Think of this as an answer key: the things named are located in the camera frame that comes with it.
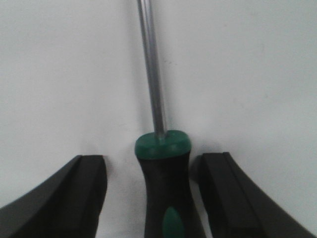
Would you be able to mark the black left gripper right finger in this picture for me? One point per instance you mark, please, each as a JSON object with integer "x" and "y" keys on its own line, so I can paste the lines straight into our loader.
{"x": 236, "y": 206}

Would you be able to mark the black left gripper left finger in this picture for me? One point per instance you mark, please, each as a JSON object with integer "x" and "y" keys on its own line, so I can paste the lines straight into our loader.
{"x": 66, "y": 205}

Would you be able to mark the large green black screwdriver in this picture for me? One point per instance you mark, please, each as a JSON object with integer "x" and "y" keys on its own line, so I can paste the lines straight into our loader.
{"x": 164, "y": 156}

